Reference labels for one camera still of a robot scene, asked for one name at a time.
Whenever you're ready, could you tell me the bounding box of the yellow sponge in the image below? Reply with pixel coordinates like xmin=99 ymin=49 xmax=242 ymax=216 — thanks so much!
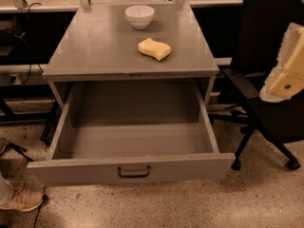
xmin=138 ymin=38 xmax=171 ymax=61

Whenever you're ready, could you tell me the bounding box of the grey metal cabinet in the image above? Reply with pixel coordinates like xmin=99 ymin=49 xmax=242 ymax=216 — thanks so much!
xmin=44 ymin=3 xmax=219 ymax=111

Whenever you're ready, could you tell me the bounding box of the black drawer handle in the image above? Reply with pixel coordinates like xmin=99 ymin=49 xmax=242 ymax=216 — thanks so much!
xmin=117 ymin=165 xmax=151 ymax=179

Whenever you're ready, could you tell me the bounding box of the tan sneaker shoe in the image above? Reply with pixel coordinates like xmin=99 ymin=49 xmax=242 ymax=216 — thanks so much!
xmin=0 ymin=188 xmax=44 ymax=212

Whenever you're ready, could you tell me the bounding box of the black cable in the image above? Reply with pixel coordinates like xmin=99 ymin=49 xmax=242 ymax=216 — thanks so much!
xmin=12 ymin=2 xmax=46 ymax=86

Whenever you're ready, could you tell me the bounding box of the black office chair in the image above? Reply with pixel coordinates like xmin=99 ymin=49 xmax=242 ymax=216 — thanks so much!
xmin=209 ymin=0 xmax=304 ymax=170

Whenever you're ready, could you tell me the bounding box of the black tripod leg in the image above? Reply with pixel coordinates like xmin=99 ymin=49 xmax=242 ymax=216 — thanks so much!
xmin=0 ymin=138 xmax=32 ymax=162

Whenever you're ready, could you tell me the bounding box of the white ceramic bowl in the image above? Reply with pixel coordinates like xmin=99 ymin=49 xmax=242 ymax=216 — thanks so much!
xmin=124 ymin=5 xmax=155 ymax=29

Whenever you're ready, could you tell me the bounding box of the white yellow gripper body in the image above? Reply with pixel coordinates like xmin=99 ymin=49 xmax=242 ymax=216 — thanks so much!
xmin=259 ymin=23 xmax=304 ymax=103

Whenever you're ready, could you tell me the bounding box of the grey trouser leg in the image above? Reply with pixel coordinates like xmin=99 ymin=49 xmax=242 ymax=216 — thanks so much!
xmin=0 ymin=173 xmax=13 ymax=205

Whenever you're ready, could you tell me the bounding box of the wall power outlet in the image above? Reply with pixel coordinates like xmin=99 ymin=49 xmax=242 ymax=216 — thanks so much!
xmin=10 ymin=74 xmax=21 ymax=85

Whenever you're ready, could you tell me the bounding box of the grey open top drawer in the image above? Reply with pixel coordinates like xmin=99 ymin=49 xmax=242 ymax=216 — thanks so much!
xmin=28 ymin=79 xmax=235 ymax=186

